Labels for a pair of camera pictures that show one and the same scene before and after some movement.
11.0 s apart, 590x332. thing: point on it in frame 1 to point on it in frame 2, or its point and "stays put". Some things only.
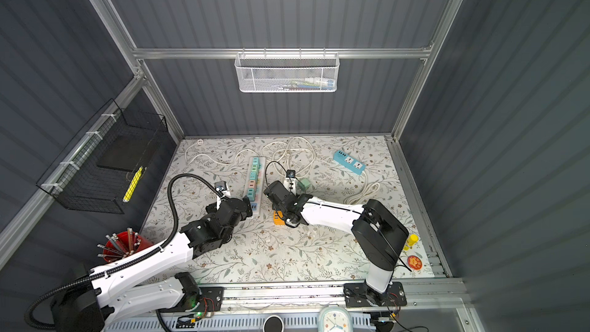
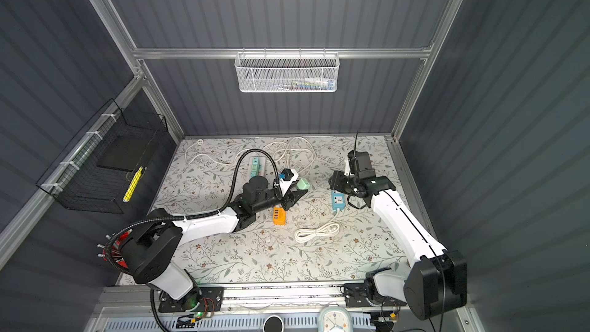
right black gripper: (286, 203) to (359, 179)
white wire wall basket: (287, 72) stays put
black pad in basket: (126, 152) stays put
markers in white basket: (306, 84) stays put
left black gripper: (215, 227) to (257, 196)
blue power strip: (349, 161) to (338, 200)
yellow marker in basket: (133, 184) stays put
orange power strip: (277, 217) stays put
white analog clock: (335, 319) stays put
